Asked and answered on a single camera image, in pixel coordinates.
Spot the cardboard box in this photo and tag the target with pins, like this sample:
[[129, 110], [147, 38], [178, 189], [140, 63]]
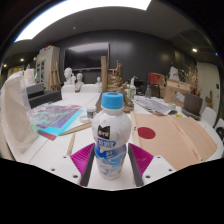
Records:
[[176, 90]]

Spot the small yellow item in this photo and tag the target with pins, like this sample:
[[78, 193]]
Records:
[[178, 115]]

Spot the red box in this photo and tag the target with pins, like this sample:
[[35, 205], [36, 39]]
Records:
[[156, 78]]

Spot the white spray bottle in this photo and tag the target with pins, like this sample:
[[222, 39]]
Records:
[[133, 90]]

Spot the flat wooden stick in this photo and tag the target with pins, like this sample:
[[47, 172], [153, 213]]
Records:
[[76, 128]]

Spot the black wall screen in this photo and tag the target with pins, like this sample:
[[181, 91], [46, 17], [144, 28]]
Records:
[[86, 56]]

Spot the tan paper sheet wooden slats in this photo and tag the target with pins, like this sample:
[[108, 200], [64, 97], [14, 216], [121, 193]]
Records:
[[173, 140]]

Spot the white plaster figure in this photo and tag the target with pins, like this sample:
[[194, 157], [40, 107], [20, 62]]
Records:
[[174, 73]]

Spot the white plastic chair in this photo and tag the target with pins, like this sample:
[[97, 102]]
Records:
[[68, 88], [209, 116], [220, 128], [89, 88]]

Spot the wooden figure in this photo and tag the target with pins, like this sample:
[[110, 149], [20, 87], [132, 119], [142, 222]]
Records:
[[209, 99]]

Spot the white plaster bust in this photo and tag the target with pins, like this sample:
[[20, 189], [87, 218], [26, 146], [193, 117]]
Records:
[[68, 76], [79, 81], [99, 83]]

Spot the wooden easel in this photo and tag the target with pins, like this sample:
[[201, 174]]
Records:
[[53, 78], [115, 69]]

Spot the white canvas panel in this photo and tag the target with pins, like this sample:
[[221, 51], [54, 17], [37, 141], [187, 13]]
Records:
[[16, 113]]

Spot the flat round red coaster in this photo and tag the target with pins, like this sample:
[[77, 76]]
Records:
[[146, 132]]

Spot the black flat box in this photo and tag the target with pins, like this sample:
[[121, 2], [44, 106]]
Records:
[[35, 89], [45, 99]]

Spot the dried plant in dark pot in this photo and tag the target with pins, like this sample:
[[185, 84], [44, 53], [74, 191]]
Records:
[[192, 104]]

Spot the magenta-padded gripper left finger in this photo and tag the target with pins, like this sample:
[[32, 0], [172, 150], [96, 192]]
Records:
[[81, 159]]

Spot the thin wooden stick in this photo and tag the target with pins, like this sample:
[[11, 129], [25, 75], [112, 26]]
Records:
[[71, 145]]

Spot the small pale cup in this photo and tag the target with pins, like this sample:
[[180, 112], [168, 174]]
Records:
[[171, 106]]

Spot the newspaper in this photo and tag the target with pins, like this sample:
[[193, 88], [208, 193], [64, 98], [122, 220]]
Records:
[[151, 105]]

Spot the small jar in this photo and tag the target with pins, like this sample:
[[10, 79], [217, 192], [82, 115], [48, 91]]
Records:
[[91, 112]]

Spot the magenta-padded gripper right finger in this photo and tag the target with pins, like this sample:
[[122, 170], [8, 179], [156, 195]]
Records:
[[141, 158]]

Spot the long ceiling light panel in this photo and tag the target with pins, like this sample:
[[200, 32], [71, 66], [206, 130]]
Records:
[[83, 10]]

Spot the white drink bottle blue cap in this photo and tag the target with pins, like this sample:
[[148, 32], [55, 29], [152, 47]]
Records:
[[111, 126]]

